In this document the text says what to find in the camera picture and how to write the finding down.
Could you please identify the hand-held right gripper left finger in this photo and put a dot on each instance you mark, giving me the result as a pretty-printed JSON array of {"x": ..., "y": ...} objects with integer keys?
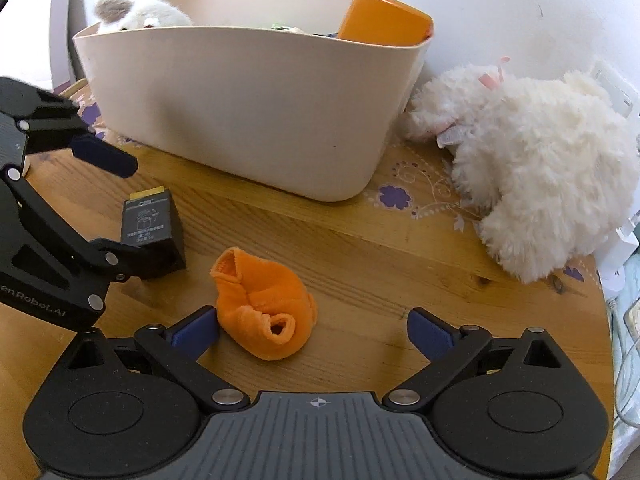
[{"x": 197, "y": 334}]

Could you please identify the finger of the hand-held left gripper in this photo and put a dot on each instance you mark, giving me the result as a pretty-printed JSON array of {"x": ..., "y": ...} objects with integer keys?
[
  {"x": 105, "y": 157},
  {"x": 115, "y": 262}
]

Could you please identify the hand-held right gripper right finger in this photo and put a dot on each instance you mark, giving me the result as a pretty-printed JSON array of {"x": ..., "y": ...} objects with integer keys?
[{"x": 427, "y": 334}]

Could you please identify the small black box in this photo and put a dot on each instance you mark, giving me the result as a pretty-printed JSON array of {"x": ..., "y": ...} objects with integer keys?
[{"x": 150, "y": 225}]

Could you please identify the orange sock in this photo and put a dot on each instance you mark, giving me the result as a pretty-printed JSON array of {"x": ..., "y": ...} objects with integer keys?
[{"x": 260, "y": 310}]

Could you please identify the white fleece plush toy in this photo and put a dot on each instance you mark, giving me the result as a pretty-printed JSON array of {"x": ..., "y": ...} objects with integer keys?
[{"x": 150, "y": 16}]

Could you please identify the beige plastic storage bin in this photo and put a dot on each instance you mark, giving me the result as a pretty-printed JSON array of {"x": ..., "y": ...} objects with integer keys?
[{"x": 250, "y": 110}]

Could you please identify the orange box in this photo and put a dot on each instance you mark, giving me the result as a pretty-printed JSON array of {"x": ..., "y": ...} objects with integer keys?
[{"x": 380, "y": 20}]

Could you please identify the wooden desk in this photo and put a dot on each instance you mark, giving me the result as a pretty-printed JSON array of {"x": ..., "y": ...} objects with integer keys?
[{"x": 350, "y": 260}]

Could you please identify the white purple wardrobe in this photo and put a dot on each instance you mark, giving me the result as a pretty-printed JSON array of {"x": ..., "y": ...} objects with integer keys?
[{"x": 65, "y": 25}]

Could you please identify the white charger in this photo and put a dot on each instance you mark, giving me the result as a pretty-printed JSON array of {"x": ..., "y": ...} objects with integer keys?
[{"x": 620, "y": 260}]

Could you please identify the white fluffy plush dog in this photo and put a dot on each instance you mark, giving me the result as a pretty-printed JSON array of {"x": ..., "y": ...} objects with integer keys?
[{"x": 540, "y": 160}]

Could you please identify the white wall socket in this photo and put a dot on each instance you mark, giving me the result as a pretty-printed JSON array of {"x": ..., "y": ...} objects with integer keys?
[{"x": 617, "y": 90}]

